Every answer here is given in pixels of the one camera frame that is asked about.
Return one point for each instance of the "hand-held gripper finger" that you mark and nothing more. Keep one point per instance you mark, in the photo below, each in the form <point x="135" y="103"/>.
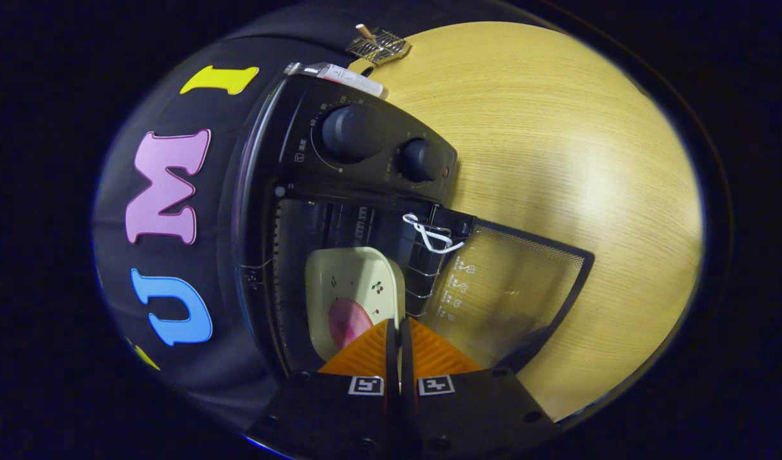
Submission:
<point x="392" y="358"/>
<point x="406" y="358"/>

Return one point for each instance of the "pink round food slice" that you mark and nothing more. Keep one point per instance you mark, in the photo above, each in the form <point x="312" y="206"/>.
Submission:
<point x="347" y="322"/>

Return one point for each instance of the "cream square plate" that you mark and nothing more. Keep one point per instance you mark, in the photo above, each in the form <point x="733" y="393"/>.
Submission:
<point x="359" y="271"/>

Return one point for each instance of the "black toaster oven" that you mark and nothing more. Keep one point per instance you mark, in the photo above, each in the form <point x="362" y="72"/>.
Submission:
<point x="378" y="172"/>

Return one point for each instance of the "clear plastic bottle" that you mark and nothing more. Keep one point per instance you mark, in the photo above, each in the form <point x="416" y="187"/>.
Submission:
<point x="340" y="75"/>

